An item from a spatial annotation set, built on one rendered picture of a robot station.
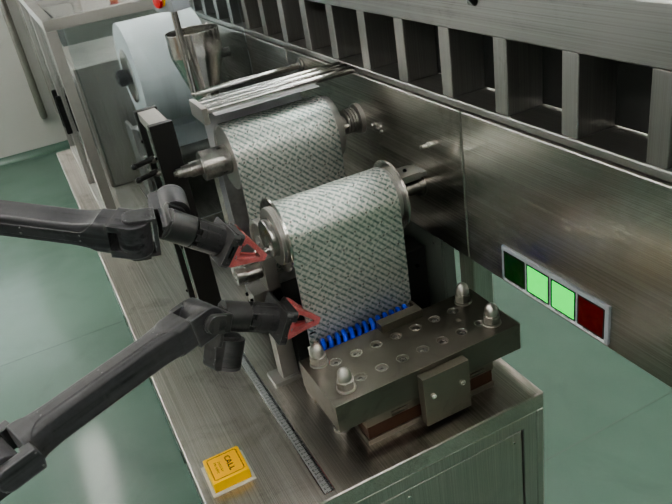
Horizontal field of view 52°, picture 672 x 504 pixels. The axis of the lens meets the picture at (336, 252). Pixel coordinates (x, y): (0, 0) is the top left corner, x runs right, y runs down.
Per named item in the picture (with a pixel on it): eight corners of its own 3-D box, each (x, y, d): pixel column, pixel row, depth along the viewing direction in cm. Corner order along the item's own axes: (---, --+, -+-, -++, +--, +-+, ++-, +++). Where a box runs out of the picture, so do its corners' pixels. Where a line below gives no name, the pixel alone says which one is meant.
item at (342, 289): (310, 347, 138) (294, 268, 129) (410, 305, 146) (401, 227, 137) (311, 348, 138) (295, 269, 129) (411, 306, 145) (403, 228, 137)
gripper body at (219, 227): (229, 270, 123) (191, 259, 119) (211, 249, 131) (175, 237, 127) (244, 238, 122) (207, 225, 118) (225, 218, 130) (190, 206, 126)
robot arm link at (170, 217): (155, 244, 118) (170, 218, 116) (150, 220, 123) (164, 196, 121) (191, 255, 122) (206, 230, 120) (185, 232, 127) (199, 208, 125)
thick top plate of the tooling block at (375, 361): (303, 385, 136) (298, 361, 133) (471, 311, 149) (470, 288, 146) (340, 433, 123) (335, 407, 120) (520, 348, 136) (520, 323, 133)
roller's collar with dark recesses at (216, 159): (200, 176, 151) (193, 148, 148) (226, 167, 153) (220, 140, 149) (209, 184, 145) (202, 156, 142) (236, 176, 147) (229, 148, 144)
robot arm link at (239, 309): (224, 304, 123) (213, 296, 127) (218, 341, 123) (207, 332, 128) (259, 306, 126) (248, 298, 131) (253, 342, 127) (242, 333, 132)
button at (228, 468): (204, 469, 130) (201, 460, 128) (239, 454, 132) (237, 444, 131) (216, 494, 124) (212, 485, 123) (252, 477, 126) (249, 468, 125)
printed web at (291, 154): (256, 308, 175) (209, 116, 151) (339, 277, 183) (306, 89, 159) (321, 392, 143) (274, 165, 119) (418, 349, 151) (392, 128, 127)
